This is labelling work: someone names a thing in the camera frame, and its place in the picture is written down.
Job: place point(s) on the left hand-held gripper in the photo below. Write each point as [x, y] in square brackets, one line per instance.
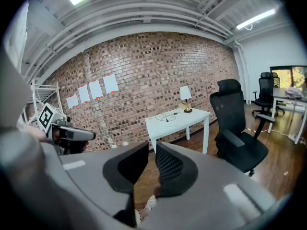
[46, 117]

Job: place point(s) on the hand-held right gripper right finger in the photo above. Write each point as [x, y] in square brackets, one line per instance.
[182, 176]

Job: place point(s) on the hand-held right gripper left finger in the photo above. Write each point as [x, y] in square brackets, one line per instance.
[120, 174]

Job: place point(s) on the white shade brass desk lamp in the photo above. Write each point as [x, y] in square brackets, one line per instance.
[185, 92]

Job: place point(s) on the person's left forearm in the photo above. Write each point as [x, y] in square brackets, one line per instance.
[33, 132]

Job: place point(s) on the white office desk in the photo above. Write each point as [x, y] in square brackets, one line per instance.
[279, 93]

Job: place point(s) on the person's white shoe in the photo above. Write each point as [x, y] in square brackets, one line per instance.
[150, 203]

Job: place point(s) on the white rectangular table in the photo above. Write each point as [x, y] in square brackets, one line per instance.
[192, 118]

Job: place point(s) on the white metal shelf rack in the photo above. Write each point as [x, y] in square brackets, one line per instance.
[45, 92]

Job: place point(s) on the beige wooden box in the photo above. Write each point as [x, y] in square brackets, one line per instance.
[181, 106]

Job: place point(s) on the light cloth bundle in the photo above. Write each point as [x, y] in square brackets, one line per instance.
[293, 92]

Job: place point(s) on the dark framed window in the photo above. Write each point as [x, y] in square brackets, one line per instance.
[297, 77]

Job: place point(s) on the white ceiling tube light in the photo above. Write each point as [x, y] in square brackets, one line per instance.
[255, 19]

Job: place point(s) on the white wall paper sheet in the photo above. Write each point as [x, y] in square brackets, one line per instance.
[110, 84]
[95, 89]
[84, 94]
[72, 101]

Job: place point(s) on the white vertical wall pipes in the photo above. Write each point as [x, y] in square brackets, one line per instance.
[242, 75]

